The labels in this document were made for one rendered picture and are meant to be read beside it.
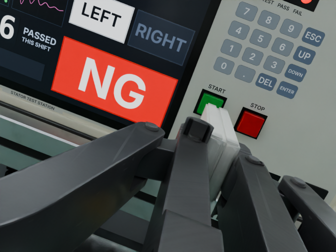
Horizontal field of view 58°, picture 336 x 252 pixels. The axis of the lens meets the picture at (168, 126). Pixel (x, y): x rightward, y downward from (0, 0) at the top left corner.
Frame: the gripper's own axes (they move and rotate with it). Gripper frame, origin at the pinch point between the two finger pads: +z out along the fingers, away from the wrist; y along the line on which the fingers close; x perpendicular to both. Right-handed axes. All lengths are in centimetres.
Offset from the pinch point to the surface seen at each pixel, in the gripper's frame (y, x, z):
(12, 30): -18.2, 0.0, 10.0
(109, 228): -5.4, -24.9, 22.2
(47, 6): -15.6, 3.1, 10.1
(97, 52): -10.5, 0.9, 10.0
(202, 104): -0.5, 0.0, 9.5
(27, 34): -16.8, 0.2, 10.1
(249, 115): 3.5, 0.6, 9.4
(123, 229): -3.4, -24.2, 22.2
